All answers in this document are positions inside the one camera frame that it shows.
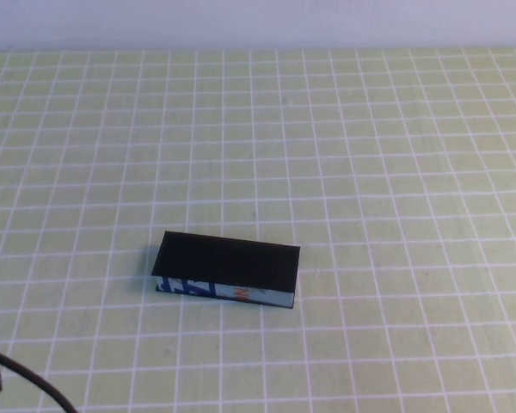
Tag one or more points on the black glasses case printed side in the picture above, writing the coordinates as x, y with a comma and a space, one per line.
228, 262

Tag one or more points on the green white grid tablecloth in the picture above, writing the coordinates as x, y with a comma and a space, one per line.
370, 172

